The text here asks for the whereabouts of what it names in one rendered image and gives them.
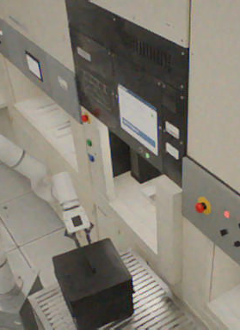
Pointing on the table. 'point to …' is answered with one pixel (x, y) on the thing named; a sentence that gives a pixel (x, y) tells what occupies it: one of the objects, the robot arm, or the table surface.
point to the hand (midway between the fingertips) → (83, 241)
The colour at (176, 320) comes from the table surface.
